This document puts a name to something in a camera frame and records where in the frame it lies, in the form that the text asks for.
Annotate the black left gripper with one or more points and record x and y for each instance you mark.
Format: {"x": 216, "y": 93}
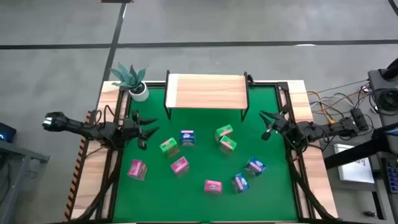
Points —
{"x": 130, "y": 129}

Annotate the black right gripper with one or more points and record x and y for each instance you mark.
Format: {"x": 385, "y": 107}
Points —
{"x": 281, "y": 124}

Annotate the Apple Jacks cereal box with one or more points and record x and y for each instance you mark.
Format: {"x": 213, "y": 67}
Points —
{"x": 227, "y": 146}
{"x": 223, "y": 130}
{"x": 169, "y": 147}

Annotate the Frosted Flakes cereal box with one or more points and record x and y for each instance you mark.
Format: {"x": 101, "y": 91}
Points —
{"x": 255, "y": 166}
{"x": 187, "y": 137}
{"x": 240, "y": 183}

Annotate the Raisin Bran cereal box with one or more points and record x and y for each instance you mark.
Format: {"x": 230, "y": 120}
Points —
{"x": 179, "y": 165}
{"x": 213, "y": 186}
{"x": 137, "y": 169}

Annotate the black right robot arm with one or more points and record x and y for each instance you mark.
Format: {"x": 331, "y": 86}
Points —
{"x": 326, "y": 130}

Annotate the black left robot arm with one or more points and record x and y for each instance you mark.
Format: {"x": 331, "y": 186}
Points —
{"x": 77, "y": 127}

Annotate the green plant in white pot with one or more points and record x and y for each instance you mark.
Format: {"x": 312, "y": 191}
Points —
{"x": 138, "y": 93}

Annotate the yellow plug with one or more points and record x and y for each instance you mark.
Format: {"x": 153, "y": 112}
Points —
{"x": 331, "y": 120}

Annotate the yellow black striped edge strip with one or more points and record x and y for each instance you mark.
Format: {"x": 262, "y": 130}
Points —
{"x": 77, "y": 168}

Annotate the black diagonal beam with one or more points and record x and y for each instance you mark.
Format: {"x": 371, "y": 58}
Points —
{"x": 357, "y": 152}

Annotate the green table mat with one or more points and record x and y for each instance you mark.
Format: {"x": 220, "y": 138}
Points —
{"x": 199, "y": 205}

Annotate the white board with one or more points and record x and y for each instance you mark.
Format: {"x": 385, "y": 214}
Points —
{"x": 354, "y": 168}

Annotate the grey equipment stand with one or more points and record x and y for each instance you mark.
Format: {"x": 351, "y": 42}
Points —
{"x": 374, "y": 81}

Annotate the grey metal cart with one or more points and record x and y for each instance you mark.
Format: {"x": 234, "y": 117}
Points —
{"x": 18, "y": 161}

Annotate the black keyboard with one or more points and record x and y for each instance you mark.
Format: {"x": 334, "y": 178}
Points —
{"x": 393, "y": 174}

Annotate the small black floor object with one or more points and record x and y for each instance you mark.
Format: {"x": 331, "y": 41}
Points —
{"x": 370, "y": 214}

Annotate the black device with blue light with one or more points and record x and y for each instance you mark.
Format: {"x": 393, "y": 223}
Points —
{"x": 4, "y": 132}

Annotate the wooden shelf with black frame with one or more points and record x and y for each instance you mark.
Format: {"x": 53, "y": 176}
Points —
{"x": 206, "y": 91}

